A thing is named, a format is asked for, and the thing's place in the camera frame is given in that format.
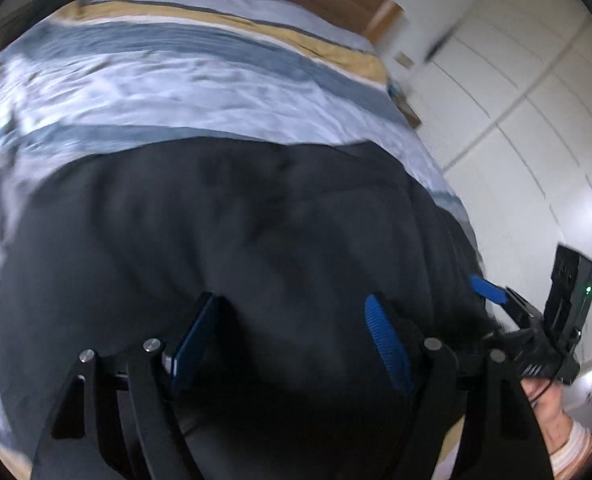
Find person's right forearm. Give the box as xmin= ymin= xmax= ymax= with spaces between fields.
xmin=548 ymin=420 xmax=592 ymax=478

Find wooden nightstand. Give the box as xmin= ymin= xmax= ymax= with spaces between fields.
xmin=391 ymin=85 xmax=423 ymax=128

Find black puffer jacket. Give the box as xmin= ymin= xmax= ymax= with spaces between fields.
xmin=0 ymin=137 xmax=497 ymax=480

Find striped bed blanket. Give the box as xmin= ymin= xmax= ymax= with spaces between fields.
xmin=0 ymin=0 xmax=472 ymax=480

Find white wardrobe doors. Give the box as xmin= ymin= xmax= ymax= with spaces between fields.
xmin=371 ymin=0 xmax=592 ymax=376

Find person's right hand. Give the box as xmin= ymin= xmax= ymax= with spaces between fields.
xmin=523 ymin=380 xmax=574 ymax=453

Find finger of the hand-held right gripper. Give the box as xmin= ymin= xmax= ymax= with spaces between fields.
xmin=468 ymin=274 xmax=542 ymax=331

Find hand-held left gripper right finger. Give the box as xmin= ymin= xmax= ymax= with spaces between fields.
xmin=365 ymin=294 xmax=554 ymax=480

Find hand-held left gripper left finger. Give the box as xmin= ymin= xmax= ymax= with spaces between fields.
xmin=31 ymin=292 xmax=219 ymax=480

